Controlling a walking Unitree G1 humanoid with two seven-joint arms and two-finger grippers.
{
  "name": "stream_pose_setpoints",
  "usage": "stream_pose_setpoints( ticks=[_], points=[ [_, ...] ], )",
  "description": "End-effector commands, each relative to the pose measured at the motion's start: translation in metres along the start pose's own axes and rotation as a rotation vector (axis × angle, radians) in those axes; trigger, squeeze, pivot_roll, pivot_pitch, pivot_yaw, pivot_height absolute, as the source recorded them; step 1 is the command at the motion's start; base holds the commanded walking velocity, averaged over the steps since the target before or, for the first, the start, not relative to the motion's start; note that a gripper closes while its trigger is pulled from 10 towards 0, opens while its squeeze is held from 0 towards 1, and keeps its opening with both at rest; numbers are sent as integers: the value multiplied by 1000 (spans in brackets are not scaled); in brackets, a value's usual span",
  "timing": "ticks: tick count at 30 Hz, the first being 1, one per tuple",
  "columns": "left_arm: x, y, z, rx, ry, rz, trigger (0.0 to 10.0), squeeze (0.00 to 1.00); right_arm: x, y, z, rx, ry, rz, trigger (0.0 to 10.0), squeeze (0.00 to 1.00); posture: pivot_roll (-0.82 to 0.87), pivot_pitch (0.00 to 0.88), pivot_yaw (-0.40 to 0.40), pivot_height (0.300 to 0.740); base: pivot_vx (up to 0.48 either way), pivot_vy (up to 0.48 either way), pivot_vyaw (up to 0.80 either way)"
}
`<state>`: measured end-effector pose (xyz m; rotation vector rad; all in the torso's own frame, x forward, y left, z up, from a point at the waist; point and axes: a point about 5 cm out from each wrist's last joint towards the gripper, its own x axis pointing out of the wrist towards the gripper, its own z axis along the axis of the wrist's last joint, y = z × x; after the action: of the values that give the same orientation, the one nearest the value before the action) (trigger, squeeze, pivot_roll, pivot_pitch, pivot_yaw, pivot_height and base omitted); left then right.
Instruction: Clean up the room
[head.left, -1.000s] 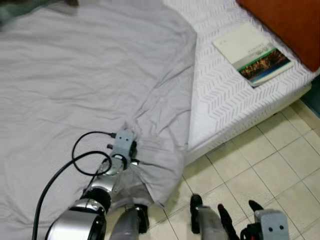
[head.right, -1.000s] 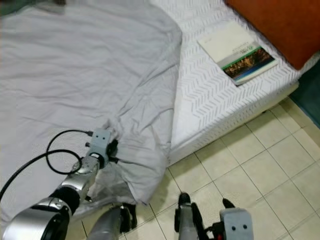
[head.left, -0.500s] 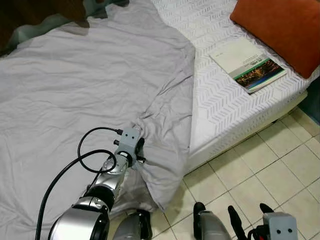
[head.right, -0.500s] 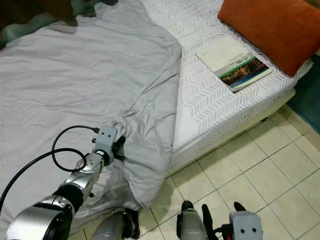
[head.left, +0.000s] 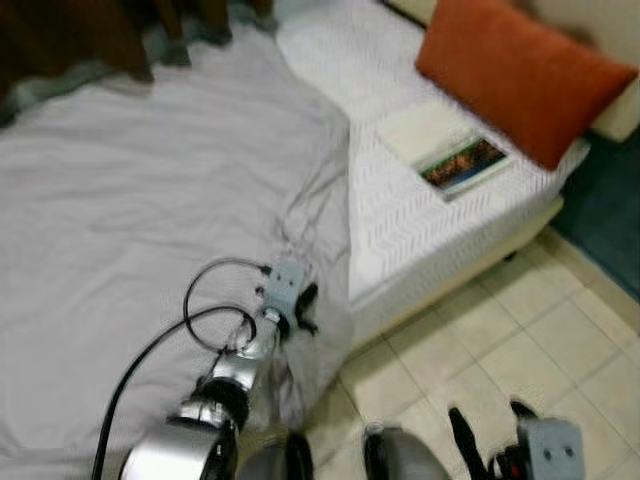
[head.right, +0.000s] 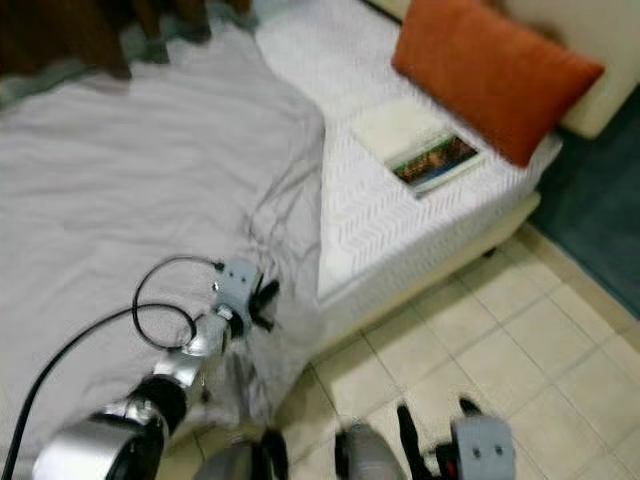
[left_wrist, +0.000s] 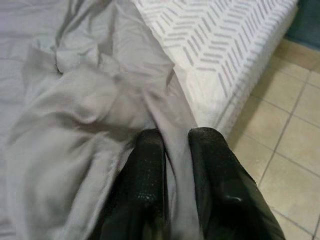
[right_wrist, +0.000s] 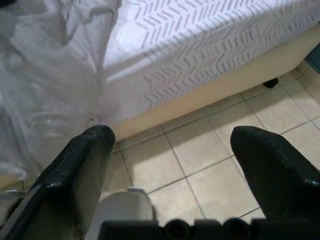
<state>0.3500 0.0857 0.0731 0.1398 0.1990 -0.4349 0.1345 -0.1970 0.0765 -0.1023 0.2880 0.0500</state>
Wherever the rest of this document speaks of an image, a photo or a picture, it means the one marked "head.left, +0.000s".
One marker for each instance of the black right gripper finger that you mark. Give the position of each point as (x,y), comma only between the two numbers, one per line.
(462,445)
(525,410)

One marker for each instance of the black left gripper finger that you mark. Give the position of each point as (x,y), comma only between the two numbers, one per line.
(304,323)
(312,295)

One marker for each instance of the book with colourful cover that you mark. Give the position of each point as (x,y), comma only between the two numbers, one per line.
(440,140)

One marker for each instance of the pale grey blanket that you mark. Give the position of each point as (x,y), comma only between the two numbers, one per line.
(130,200)

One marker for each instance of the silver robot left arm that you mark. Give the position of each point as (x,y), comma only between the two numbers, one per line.
(230,380)

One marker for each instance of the silver robot right leg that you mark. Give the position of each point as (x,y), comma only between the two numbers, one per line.
(400,455)

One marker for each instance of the mattress with white chevron sheet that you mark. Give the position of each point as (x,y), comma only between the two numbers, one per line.
(400,230)

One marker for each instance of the cream bed base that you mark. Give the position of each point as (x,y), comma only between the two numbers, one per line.
(450,275)

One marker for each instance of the orange pillow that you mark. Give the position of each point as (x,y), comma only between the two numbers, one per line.
(520,70)

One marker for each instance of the cream padded headboard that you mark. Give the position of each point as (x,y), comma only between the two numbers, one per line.
(615,110)

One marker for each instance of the brown curtain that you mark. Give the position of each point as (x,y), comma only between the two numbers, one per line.
(80,30)

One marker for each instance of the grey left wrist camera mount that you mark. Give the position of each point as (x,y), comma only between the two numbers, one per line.
(284,285)

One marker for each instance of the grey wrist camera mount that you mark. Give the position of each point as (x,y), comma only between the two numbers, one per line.
(550,450)
(284,285)

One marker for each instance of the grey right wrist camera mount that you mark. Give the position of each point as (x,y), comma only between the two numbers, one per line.
(550,450)

